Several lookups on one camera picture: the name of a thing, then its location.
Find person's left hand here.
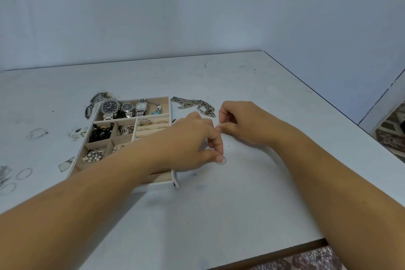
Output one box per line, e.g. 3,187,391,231
148,111,224,174

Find person's right hand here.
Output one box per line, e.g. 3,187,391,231
215,100,286,149

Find person's right forearm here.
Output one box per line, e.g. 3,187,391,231
269,120,405,270

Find person's left forearm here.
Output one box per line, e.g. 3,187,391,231
0,138,159,270

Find silver bangle with turquoise charm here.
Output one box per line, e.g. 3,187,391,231
146,101,164,115

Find silver watch white rectangular dial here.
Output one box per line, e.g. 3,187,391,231
134,99,149,117

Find silver watch round dark dial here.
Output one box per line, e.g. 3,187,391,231
121,102,135,118

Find white jewelry tray with compartments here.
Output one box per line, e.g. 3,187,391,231
66,96,180,189

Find silver watch square dark dial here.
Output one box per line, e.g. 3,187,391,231
101,98,121,121

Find black bead jewelry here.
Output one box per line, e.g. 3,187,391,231
89,123,114,143

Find small silver earrings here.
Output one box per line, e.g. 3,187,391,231
66,126,90,141

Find small clear plastic bag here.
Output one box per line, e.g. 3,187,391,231
58,157,75,173

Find thin silver bangle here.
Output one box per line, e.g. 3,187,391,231
15,167,34,181
0,182,18,196
26,129,49,140

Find silver chain necklace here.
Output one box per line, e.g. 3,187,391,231
171,96,216,118

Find silver bead bracelet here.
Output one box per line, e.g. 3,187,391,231
82,148,106,163

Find silver link bracelet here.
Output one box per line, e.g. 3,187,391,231
90,91,114,103

